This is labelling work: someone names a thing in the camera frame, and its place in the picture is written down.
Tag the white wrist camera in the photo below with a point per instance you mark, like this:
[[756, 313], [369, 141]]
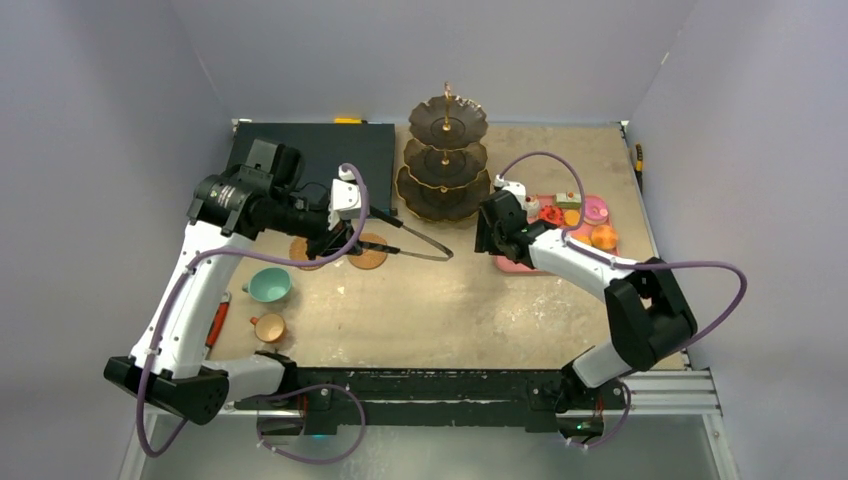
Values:
[[530, 204], [345, 202]]

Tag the blue network switch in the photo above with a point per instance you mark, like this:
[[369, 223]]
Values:
[[324, 146]]

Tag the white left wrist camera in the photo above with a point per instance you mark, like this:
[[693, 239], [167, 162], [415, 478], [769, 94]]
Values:
[[345, 202]]

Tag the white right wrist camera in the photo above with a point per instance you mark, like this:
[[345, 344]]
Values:
[[530, 204]]

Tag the yellow black tool on wall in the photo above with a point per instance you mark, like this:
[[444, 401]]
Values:
[[639, 158]]

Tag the teal teacup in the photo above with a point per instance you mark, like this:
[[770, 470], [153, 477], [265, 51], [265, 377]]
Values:
[[268, 285]]

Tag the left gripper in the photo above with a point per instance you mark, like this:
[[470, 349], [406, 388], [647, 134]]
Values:
[[331, 242]]

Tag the woven rattan coaster right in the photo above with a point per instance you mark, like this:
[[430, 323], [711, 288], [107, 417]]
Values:
[[369, 259]]

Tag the three-tier dark cake stand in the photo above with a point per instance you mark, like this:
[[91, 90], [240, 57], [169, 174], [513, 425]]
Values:
[[444, 173]]

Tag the green matcha cake bar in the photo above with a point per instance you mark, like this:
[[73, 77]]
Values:
[[568, 200]]

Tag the red handled tool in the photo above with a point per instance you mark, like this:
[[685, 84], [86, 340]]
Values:
[[218, 321]]

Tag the yellow cracker biscuit upper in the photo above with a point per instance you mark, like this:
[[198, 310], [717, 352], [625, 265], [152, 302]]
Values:
[[571, 218]]

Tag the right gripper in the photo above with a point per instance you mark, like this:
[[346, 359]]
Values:
[[486, 235]]

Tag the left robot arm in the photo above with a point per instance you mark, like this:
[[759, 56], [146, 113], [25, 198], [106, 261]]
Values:
[[168, 367]]

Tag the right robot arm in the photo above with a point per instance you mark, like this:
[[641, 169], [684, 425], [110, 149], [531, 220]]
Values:
[[511, 286]]

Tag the copper teacup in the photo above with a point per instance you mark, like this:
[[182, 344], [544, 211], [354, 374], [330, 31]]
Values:
[[270, 328]]

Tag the golden bread bun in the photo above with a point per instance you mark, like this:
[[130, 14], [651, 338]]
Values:
[[604, 237]]

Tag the woven rattan coaster left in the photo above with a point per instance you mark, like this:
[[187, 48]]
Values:
[[298, 252]]

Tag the woven rattan coaster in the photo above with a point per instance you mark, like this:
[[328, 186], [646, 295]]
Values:
[[369, 259], [298, 252]]

